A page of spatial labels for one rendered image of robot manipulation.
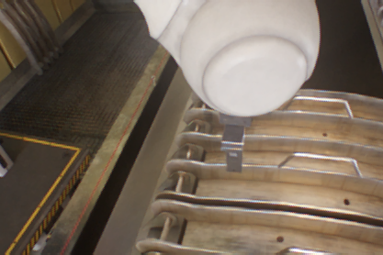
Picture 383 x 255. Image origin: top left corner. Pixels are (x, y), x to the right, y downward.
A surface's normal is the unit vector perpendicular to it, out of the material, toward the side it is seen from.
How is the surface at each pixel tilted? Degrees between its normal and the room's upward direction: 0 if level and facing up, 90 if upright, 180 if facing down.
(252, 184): 9
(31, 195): 0
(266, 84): 95
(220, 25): 41
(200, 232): 15
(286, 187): 4
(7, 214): 0
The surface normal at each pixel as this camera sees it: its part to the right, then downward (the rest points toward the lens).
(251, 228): -0.22, -0.72
